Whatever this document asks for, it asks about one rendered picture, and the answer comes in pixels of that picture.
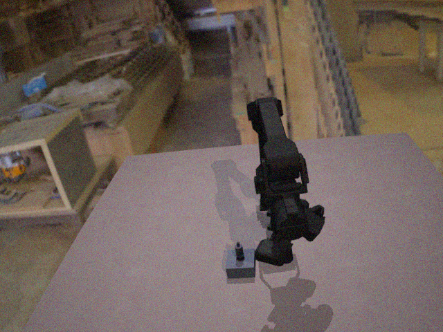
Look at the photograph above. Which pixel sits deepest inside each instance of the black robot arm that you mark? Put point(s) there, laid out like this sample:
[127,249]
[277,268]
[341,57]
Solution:
[275,176]

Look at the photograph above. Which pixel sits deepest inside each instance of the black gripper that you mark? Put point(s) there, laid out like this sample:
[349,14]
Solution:
[273,250]

